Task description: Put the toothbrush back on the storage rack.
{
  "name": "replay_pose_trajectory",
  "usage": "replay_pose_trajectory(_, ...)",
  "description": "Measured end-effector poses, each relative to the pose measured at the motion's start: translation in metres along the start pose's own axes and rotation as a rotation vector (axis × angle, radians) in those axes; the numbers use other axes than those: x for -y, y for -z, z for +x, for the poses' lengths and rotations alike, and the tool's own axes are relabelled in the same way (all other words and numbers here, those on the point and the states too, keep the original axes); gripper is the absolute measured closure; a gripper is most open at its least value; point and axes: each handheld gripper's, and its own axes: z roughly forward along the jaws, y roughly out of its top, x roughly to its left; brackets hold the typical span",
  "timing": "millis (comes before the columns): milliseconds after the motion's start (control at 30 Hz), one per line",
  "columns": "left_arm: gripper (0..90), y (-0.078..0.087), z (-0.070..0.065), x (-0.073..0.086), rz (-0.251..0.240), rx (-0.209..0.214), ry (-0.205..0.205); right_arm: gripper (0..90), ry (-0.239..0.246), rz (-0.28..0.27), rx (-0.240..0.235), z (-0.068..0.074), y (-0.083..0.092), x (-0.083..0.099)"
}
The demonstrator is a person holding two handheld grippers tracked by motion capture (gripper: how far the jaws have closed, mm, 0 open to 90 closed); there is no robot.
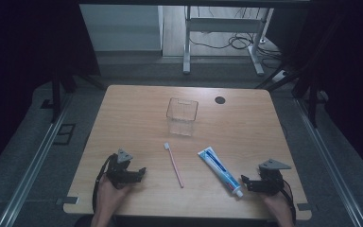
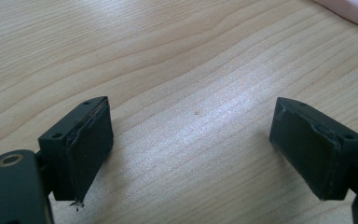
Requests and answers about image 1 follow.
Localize person's right hand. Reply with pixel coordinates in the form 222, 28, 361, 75
259, 190, 293, 221

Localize white metal desk frame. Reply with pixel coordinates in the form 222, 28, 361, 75
182, 5, 275, 77

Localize person's left hand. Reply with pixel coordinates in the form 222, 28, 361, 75
95, 174, 132, 219

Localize black floor cables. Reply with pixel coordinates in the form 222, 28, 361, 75
188, 7, 285, 69

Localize clear plastic cup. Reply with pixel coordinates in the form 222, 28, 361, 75
165, 96, 199, 137

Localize pink toothbrush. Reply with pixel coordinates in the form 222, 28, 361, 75
164, 142, 185, 189

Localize white power strip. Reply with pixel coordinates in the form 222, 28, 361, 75
271, 69, 289, 83

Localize metal floor rail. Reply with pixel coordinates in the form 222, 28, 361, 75
294, 97, 363, 227
0, 94, 74, 227

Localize white and blue toothpaste tube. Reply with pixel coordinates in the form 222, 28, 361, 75
197, 146, 245, 199

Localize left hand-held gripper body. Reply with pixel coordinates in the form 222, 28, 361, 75
106, 148, 140, 190

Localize black metal stand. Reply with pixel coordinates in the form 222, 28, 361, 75
254, 12, 348, 129
41, 67, 107, 124

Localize white cabinet panel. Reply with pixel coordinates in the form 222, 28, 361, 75
78, 4, 164, 52

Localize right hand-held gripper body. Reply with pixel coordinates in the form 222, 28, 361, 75
257, 158, 293, 197

